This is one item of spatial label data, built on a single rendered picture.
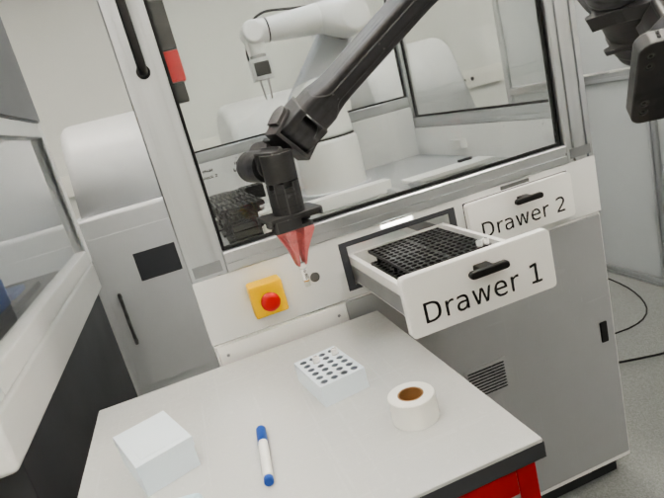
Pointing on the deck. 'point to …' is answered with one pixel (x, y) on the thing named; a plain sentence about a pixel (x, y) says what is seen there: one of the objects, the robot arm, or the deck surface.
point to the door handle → (132, 40)
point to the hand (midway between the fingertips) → (300, 260)
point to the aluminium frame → (479, 178)
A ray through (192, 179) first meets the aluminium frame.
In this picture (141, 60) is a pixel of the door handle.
